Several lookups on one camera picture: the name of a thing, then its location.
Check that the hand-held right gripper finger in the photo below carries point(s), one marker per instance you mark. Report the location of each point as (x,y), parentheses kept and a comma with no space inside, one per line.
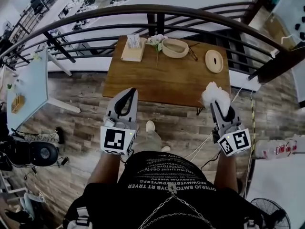
(218,116)
(234,114)

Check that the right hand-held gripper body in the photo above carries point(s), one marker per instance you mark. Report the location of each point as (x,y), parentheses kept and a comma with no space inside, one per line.
(234,139)

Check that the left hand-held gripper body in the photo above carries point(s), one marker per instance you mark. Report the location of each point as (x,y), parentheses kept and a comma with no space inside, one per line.
(115,139)

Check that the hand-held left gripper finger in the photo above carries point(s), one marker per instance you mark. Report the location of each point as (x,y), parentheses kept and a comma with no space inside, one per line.
(134,106)
(113,104)

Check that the white tissue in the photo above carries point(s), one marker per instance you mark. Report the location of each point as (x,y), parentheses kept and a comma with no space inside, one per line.
(215,93)

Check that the beige woven container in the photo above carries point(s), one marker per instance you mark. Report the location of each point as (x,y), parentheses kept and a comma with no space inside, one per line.
(175,48)

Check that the person's left forearm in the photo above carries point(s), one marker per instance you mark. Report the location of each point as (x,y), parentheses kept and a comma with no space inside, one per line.
(106,168)

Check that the person's right forearm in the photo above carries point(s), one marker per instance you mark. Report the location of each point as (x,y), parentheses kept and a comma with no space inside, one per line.
(226,173)

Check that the person's left beige shoe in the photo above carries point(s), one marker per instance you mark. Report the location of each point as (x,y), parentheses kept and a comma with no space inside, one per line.
(150,126)

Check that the person's beige shoe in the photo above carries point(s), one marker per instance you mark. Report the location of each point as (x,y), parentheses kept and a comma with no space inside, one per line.
(150,126)
(166,148)

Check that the person's grey trousers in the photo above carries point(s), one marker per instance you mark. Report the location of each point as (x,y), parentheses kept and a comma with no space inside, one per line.
(147,142)

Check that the white power strip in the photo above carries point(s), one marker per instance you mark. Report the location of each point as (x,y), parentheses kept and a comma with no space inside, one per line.
(278,148)

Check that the person's right beige shoe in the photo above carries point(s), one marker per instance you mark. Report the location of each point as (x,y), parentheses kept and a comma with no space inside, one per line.
(166,148)

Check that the beige notebook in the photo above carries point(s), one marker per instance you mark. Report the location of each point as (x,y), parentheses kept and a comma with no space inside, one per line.
(133,52)

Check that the round beige woven lid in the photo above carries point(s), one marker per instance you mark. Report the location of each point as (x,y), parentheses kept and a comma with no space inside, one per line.
(214,61)

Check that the black power adapter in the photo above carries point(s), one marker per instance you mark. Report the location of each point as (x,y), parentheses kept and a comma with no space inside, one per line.
(64,161)

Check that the white card box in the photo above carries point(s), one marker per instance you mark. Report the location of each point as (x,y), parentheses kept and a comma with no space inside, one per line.
(134,41)

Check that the white table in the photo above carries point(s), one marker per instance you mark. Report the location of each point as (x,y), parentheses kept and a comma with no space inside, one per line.
(278,190)

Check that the black-framed eyeglasses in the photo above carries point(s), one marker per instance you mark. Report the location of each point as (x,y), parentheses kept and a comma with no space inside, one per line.
(193,52)

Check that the pale pink artificial flowers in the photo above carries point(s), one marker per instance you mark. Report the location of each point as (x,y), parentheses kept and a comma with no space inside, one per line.
(156,42)

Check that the patterned slipper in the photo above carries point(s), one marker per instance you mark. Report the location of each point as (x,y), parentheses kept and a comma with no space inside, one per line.
(45,136)

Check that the person's black printed shirt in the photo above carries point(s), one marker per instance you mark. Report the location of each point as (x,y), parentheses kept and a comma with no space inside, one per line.
(166,199)

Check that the light blue side table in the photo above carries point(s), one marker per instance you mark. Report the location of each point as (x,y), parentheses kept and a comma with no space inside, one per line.
(31,92)

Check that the black floor fan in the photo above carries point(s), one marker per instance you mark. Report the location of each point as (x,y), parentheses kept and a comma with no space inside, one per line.
(271,215)

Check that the small wooden box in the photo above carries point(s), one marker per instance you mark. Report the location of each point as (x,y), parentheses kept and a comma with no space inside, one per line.
(17,103)

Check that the dark metal railing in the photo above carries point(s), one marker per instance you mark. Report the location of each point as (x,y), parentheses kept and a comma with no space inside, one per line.
(152,11)

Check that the small green object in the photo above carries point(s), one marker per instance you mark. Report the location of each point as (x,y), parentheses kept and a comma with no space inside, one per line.
(9,86)

